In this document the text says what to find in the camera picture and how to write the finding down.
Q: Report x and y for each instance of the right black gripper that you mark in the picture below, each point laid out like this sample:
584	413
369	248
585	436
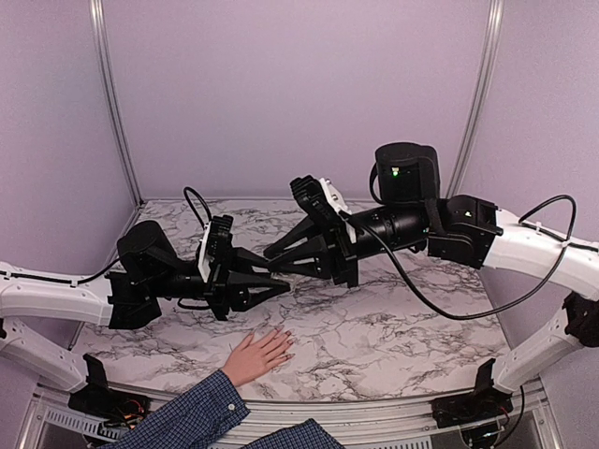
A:
336	258

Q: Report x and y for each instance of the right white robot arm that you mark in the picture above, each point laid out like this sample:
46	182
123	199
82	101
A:
411	214

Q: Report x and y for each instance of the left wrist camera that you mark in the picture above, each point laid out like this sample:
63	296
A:
214	244

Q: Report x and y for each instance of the right aluminium frame post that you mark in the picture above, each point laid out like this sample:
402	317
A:
483	82

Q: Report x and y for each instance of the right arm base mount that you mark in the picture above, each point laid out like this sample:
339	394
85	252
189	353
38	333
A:
485	401

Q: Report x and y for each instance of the person's bare hand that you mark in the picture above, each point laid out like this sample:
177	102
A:
252	358

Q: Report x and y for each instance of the aluminium frame post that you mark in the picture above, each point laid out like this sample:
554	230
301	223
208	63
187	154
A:
483	82
109	88

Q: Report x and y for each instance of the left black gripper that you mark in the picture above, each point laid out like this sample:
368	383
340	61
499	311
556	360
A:
220	296

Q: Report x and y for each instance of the front aluminium rail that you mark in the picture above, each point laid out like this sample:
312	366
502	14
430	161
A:
385	423

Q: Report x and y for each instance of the blue checkered shirt body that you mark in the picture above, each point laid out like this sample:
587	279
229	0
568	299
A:
306	435

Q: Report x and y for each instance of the left aluminium frame post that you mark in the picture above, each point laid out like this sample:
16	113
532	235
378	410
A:
109	88

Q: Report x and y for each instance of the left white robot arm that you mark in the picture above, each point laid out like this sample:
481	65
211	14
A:
125	299

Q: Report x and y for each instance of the blue checkered sleeve forearm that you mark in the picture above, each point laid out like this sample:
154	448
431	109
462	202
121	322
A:
195	419

